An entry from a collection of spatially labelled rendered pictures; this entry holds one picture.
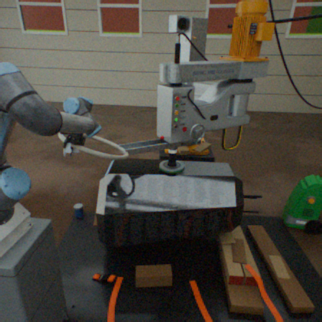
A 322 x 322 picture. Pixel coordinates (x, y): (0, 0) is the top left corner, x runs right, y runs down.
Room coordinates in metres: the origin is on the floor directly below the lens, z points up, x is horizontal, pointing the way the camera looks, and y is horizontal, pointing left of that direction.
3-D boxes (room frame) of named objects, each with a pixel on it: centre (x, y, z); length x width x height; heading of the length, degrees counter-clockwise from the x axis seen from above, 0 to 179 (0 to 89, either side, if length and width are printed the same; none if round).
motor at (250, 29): (2.39, -0.73, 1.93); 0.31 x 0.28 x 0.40; 30
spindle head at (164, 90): (2.11, -0.22, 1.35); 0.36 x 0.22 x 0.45; 120
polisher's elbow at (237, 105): (2.40, -0.72, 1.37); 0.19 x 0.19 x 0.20
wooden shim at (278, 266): (1.76, -1.10, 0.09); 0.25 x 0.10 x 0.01; 175
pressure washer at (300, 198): (2.49, -1.65, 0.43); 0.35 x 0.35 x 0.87; 74
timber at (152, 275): (1.64, -0.01, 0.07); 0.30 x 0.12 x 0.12; 94
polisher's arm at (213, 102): (2.26, -0.49, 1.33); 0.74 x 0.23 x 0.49; 120
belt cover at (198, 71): (2.25, -0.45, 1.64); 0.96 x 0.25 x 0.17; 120
